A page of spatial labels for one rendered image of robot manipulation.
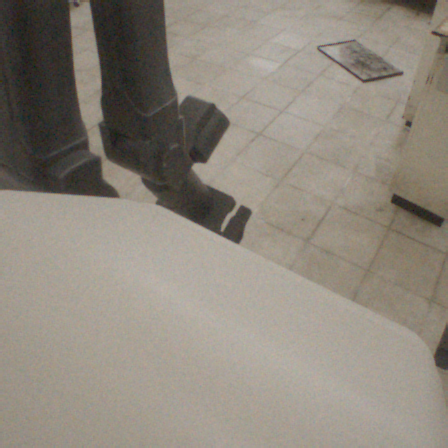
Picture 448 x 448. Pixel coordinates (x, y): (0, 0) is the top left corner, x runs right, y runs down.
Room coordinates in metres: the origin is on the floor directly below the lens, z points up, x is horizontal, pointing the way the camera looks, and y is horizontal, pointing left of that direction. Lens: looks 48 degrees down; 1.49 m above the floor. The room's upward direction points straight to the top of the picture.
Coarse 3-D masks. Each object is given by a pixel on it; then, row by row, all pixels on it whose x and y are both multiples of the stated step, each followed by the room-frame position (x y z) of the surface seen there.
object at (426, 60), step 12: (444, 0) 2.14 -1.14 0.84; (444, 12) 2.12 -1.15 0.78; (432, 24) 2.15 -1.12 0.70; (432, 36) 2.14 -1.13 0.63; (432, 48) 2.13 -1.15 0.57; (420, 60) 2.15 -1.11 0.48; (432, 60) 2.11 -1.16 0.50; (420, 72) 2.14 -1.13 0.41; (420, 84) 2.13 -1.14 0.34; (408, 96) 2.16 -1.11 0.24; (420, 96) 2.11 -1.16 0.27; (408, 108) 2.14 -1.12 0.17; (408, 120) 2.13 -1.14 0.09
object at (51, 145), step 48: (0, 0) 0.25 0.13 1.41; (48, 0) 0.27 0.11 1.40; (0, 48) 0.25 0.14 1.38; (48, 48) 0.26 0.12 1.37; (0, 96) 0.25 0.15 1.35; (48, 96) 0.25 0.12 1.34; (0, 144) 0.25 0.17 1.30; (48, 144) 0.24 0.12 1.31; (48, 192) 0.23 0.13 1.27; (96, 192) 0.24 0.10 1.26
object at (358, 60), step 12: (324, 48) 3.26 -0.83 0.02; (336, 48) 3.27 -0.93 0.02; (348, 48) 3.28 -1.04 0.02; (360, 48) 3.29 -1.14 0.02; (336, 60) 3.05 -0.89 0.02; (348, 60) 3.06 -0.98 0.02; (360, 60) 3.07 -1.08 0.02; (372, 60) 3.08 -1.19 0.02; (384, 60) 3.09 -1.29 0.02; (360, 72) 2.86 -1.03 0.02; (372, 72) 2.87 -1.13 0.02; (384, 72) 2.89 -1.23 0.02; (396, 72) 2.89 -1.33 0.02
